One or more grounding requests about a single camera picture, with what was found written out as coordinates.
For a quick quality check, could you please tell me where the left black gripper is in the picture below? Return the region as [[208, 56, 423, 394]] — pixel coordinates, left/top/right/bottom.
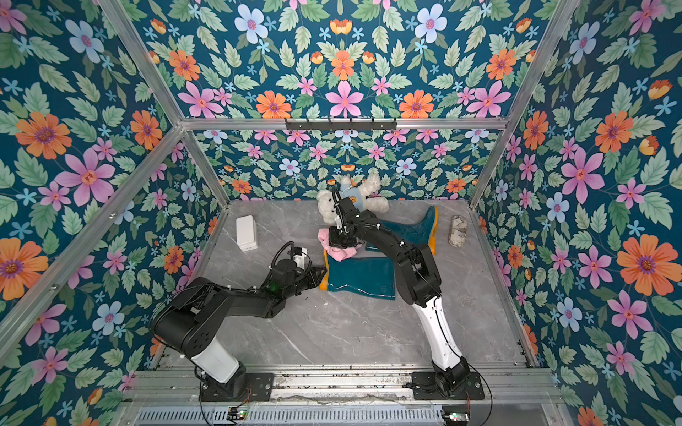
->
[[282, 272, 329, 304]]

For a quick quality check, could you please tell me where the pink cloth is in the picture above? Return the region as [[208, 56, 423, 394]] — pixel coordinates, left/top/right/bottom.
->
[[317, 228, 361, 262]]

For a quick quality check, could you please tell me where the green rubber boot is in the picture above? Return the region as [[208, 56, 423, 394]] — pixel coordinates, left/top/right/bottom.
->
[[320, 250, 396, 301], [380, 206, 439, 255]]

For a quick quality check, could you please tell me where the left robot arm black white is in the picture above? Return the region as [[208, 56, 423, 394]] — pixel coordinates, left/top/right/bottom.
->
[[152, 259, 327, 388]]

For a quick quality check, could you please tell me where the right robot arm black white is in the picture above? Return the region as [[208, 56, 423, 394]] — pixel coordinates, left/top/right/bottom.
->
[[330, 189, 471, 396]]

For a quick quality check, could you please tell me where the white teddy bear blue shirt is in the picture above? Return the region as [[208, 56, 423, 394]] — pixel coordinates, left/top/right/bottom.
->
[[316, 172, 389, 225]]

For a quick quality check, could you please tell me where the white rectangular box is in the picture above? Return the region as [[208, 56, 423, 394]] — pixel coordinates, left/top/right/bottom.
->
[[236, 215, 258, 252]]

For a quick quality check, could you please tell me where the grey white crumpled rag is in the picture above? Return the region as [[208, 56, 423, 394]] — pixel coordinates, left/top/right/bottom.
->
[[449, 215, 468, 248]]

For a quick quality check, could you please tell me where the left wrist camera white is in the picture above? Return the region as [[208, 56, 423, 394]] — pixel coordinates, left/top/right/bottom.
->
[[292, 247, 311, 270]]

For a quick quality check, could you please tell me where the black hook rail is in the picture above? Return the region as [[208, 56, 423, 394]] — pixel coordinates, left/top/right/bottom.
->
[[284, 118, 398, 131]]

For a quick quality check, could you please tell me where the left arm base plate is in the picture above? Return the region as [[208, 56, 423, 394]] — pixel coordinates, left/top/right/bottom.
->
[[199, 373, 275, 403]]

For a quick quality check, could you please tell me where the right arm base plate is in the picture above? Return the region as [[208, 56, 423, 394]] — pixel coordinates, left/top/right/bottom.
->
[[405, 371, 487, 401]]

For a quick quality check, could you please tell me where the white ventilated cable duct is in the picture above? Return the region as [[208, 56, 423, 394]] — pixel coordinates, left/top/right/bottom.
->
[[133, 406, 445, 425]]

